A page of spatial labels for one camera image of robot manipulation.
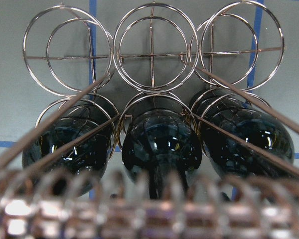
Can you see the copper wire bottle basket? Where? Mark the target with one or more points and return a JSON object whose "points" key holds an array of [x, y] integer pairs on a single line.
{"points": [[68, 70]]}

